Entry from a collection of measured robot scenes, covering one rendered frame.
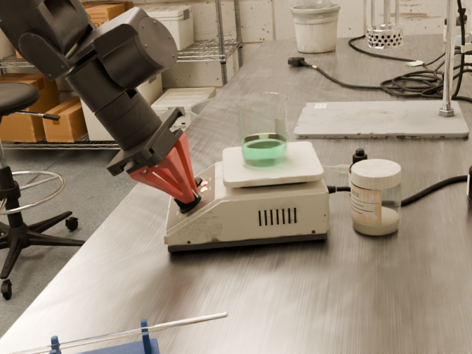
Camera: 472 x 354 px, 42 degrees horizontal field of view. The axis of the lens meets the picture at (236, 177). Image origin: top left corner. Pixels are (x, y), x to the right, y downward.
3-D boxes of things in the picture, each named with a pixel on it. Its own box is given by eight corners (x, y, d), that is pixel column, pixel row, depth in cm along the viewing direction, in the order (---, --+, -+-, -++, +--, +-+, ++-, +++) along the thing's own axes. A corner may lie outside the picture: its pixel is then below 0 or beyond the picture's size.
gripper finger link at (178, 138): (220, 177, 76) (175, 116, 73) (200, 212, 71) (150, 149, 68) (180, 194, 80) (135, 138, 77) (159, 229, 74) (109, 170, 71)
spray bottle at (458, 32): (456, 49, 167) (459, 9, 163) (451, 47, 171) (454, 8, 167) (470, 48, 167) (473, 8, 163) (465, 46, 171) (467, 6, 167)
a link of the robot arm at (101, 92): (76, 56, 73) (50, 77, 68) (115, 29, 69) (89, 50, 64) (114, 103, 75) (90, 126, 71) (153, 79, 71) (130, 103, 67)
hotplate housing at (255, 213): (165, 256, 75) (156, 196, 72) (172, 209, 87) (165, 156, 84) (348, 241, 75) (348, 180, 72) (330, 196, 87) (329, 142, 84)
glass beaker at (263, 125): (241, 156, 80) (237, 93, 77) (291, 154, 80) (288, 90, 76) (237, 177, 74) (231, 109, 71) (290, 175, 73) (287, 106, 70)
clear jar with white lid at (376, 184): (371, 211, 81) (371, 154, 78) (409, 225, 77) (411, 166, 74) (341, 227, 78) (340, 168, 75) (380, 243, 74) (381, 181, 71)
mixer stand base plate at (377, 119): (293, 138, 111) (292, 133, 110) (305, 107, 129) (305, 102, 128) (470, 138, 104) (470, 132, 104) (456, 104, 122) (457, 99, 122)
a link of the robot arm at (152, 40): (48, 3, 70) (11, 43, 64) (115, -51, 64) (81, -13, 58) (121, 81, 75) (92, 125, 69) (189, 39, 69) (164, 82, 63)
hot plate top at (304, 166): (223, 189, 72) (223, 182, 72) (222, 154, 83) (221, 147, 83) (325, 180, 72) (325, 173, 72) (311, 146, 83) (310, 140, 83)
